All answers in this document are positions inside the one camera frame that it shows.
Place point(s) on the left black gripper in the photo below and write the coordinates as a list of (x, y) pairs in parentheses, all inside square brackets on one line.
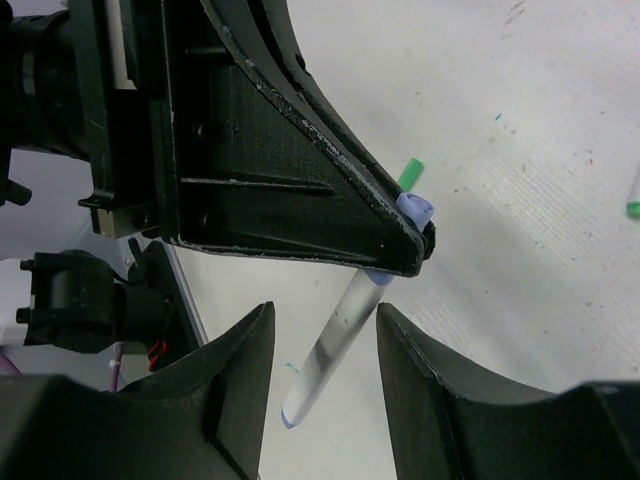
[(92, 81)]

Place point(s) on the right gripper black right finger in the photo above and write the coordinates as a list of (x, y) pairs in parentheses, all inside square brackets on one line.
[(451, 418)]

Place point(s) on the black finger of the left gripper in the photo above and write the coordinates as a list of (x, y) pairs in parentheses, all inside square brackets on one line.
[(254, 160), (333, 201)]

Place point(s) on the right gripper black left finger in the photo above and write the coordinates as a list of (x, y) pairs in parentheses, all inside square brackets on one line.
[(201, 417)]

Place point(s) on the lavender cap marker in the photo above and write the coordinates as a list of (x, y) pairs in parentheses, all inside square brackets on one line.
[(351, 313)]

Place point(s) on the light green pen cap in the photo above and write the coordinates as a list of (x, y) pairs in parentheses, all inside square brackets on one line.
[(411, 174)]

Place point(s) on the light green cap marker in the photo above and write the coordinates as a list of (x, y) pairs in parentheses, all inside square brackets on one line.
[(632, 206)]

